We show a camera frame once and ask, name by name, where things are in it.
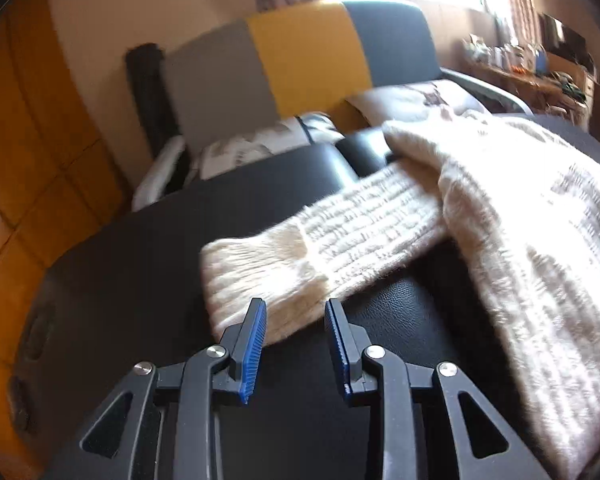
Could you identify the cream knit sweater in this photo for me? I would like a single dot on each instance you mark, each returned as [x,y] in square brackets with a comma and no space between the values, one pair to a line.
[505,210]

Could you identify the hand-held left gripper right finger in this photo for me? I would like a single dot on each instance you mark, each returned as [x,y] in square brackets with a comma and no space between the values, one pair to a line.
[336,347]

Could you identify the grey yellow blue armchair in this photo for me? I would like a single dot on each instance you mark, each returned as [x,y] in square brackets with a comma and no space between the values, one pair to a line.
[305,55]

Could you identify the black leather bench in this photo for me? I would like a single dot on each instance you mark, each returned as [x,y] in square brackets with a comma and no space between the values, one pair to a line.
[130,260]

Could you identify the cluttered wooden desk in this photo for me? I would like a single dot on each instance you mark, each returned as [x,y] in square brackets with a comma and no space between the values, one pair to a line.
[540,67]

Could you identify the grey patterned cushion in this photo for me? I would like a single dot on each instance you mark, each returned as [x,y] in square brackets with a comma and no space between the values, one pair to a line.
[260,142]

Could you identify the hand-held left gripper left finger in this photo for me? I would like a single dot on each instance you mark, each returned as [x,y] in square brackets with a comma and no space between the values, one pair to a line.
[252,355]

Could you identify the beige patterned cushion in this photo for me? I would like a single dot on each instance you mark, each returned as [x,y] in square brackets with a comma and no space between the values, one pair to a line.
[410,97]

